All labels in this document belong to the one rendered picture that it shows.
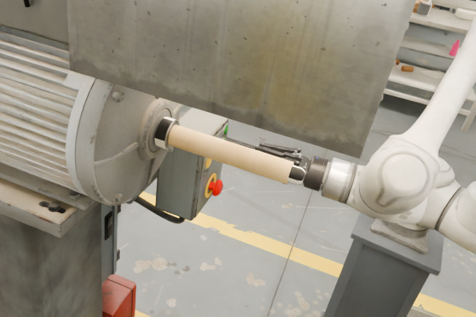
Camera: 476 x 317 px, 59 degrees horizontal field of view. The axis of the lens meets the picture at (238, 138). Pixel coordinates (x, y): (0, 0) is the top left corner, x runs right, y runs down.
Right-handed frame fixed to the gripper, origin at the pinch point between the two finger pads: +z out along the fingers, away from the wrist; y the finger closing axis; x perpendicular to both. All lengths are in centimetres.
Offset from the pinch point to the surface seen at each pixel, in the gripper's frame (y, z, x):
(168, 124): -32.5, 2.6, 20.1
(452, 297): 100, -98, -107
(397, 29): -47, -22, 43
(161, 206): -12.5, 12.3, -13.7
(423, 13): 337, -59, -14
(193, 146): -33.0, -1.9, 18.3
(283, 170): -32.8, -15.1, 19.0
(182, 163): -12.5, 8.3, -0.3
